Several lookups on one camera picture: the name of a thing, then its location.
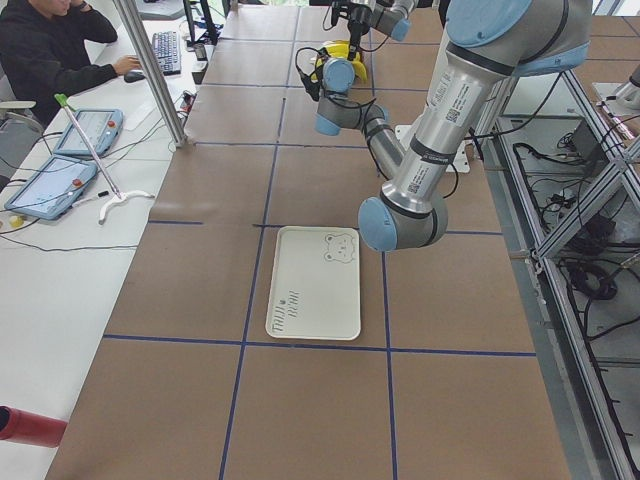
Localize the black computer mouse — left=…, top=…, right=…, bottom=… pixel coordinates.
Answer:
left=124, top=71, right=146, bottom=83

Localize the teach pendant tablet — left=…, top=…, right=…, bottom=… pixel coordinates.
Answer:
left=4, top=155, right=97, bottom=220
left=53, top=109, right=124, bottom=159

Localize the aluminium frame column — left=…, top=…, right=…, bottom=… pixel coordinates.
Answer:
left=114, top=0, right=187, bottom=148

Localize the person's hand on desk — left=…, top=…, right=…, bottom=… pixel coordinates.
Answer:
left=113, top=55, right=141, bottom=76

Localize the lower teach pendant tablet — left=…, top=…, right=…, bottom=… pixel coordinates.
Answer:
left=4, top=155, right=97, bottom=220

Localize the upper teach pendant tablet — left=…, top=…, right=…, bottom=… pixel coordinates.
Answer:
left=53, top=109, right=124, bottom=159

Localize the person in black hoodie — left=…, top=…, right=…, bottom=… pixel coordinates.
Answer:
left=1, top=1, right=118, bottom=125

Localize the black keyboard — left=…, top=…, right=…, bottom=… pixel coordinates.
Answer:
left=151, top=31, right=181, bottom=75

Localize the white bear tray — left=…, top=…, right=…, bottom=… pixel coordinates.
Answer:
left=265, top=226, right=361, bottom=341

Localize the white stand with rod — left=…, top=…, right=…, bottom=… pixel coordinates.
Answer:
left=54, top=94, right=155, bottom=225

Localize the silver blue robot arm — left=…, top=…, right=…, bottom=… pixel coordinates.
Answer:
left=301, top=1, right=592, bottom=251
left=347, top=0, right=418, bottom=60

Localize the small yellow object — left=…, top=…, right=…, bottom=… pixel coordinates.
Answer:
left=9, top=215, right=24, bottom=229

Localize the aluminium frame rack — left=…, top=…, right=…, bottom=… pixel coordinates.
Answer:
left=474, top=55, right=639, bottom=479

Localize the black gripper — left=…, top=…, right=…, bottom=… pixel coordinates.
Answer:
left=348, top=4, right=369, bottom=55

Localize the red cylinder bottle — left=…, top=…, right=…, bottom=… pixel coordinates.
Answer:
left=1, top=406, right=68, bottom=448

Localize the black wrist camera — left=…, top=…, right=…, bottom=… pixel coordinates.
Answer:
left=295, top=47, right=328, bottom=102

